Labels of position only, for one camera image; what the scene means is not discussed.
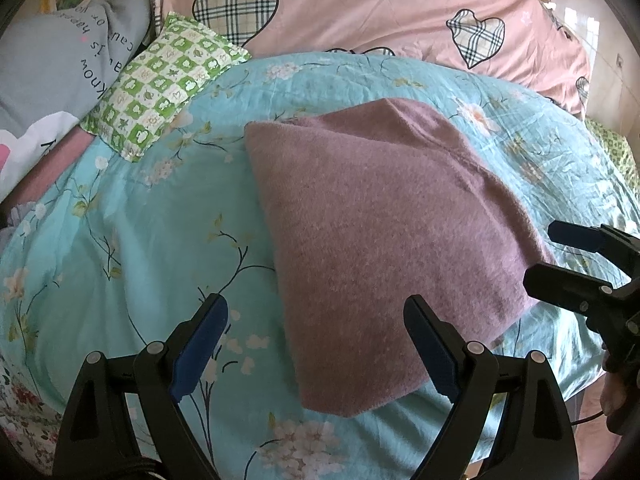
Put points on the floral bed sheet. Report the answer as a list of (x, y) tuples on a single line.
[(20, 410)]

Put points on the person's right hand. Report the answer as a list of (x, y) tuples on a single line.
[(612, 395)]

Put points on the green checked pillow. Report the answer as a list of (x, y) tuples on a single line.
[(160, 85)]

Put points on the turquoise floral blanket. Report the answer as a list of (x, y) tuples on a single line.
[(150, 240)]

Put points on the mauve fuzzy sweater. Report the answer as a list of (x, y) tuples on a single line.
[(375, 235)]

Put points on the pink duvet with plaid hearts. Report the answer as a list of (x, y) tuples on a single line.
[(350, 5)]

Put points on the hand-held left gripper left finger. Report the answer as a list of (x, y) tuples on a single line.
[(200, 350)]

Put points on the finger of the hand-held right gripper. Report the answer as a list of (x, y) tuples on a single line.
[(575, 235), (565, 282)]

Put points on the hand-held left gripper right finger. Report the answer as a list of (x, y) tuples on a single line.
[(430, 347)]

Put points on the grey printed pillow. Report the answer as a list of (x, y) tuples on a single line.
[(45, 60)]

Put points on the green patterned cloth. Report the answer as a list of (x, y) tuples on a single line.
[(617, 150)]

